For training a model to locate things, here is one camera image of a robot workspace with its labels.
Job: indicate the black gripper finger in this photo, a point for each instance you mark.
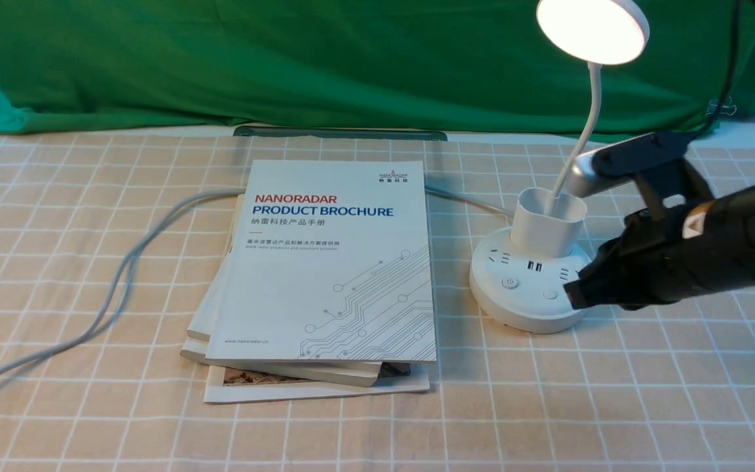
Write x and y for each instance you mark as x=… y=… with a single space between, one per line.
x=586 y=291

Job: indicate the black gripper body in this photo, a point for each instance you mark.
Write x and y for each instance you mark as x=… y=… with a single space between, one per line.
x=693 y=251

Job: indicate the white desk lamp with sockets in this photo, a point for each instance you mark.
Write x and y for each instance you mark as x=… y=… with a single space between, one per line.
x=517 y=274

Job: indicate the metal binder clip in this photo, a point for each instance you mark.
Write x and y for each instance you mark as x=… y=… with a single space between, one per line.
x=725 y=107

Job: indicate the middle thick white book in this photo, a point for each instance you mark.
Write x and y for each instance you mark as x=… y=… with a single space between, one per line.
x=219 y=301

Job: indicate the white Nanoradar product brochure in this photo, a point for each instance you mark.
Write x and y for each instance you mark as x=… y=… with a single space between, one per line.
x=330 y=262

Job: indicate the bottom white magazine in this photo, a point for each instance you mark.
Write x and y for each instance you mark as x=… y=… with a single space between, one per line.
x=229 y=386

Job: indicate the checkered beige tablecloth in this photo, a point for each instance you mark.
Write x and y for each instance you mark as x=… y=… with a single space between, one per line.
x=666 y=389

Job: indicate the green backdrop cloth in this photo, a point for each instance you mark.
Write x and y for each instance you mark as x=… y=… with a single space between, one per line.
x=475 y=66

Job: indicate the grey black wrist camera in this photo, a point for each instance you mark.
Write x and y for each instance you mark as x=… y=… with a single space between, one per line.
x=655 y=162

